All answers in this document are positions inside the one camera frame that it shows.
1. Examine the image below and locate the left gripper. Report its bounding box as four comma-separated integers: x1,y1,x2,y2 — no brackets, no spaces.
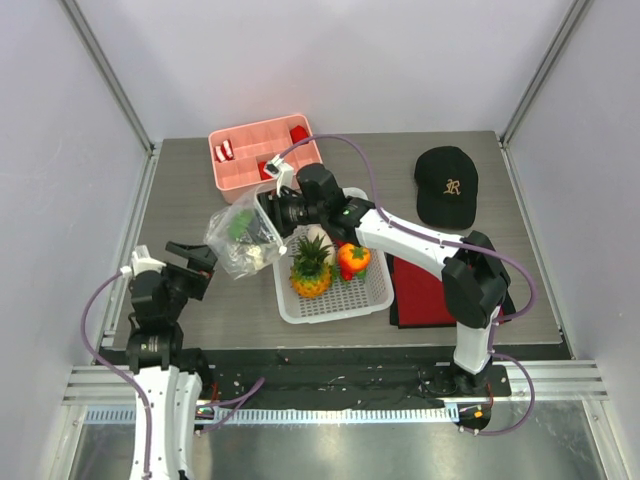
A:
156,242,222,322

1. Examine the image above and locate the polka dot zip bag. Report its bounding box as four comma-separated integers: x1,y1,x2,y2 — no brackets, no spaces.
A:
204,186,287,280

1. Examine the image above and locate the green fake leafy vegetable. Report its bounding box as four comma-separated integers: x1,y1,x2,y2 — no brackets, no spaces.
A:
227,210,254,241

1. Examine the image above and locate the red fake tomato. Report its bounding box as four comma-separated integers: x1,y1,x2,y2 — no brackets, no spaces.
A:
337,243,371,274

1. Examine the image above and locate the red fake chili pepper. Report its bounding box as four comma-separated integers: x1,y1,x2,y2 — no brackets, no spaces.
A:
340,268,354,281

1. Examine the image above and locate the white plastic basket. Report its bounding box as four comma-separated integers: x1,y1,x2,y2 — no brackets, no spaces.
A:
272,187,395,325

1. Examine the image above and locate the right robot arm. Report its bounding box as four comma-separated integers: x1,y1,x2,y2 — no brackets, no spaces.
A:
258,157,510,395

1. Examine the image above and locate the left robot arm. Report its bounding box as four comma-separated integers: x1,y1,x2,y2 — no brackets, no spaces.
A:
126,242,217,479

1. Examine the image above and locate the red rolled sock front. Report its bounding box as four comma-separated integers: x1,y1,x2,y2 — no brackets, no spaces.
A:
257,161,274,181

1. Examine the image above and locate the red rolled sock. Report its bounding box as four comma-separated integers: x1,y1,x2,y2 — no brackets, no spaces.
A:
289,125,310,145
257,161,274,181

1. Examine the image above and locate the red rolled sock back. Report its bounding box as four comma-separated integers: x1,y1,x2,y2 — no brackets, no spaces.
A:
289,125,310,145

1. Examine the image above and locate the pink divided organizer box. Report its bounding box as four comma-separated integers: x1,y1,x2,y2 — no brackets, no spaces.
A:
208,114,312,204

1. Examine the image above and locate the red white striped sock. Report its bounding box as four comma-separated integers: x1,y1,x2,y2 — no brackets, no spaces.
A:
214,140,235,163

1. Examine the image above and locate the black baseball cap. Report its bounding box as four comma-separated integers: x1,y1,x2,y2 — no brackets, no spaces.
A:
414,146,479,230

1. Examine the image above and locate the red folded shirt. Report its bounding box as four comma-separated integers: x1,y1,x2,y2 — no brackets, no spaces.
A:
387,255,502,329

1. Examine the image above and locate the black folded cloth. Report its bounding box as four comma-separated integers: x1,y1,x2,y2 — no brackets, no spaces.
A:
385,243,518,332

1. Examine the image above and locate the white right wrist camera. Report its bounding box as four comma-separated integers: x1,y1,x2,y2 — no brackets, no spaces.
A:
263,155,294,196

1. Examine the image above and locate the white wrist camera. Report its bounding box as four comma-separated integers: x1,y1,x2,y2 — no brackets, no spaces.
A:
263,155,294,196
119,245,166,279

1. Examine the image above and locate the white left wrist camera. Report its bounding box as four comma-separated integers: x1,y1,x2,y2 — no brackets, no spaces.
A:
119,245,166,279

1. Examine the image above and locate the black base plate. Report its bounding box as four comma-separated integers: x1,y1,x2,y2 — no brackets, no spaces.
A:
205,347,512,411

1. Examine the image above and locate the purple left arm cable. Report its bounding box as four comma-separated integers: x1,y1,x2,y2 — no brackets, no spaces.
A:
81,267,266,479

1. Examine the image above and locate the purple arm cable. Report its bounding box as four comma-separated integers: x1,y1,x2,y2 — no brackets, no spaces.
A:
81,267,266,479
279,133,540,437

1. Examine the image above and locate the white slotted cable duct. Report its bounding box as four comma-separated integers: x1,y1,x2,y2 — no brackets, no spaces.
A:
84,404,459,426

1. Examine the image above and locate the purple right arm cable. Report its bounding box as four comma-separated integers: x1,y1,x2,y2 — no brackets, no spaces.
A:
279,133,540,437

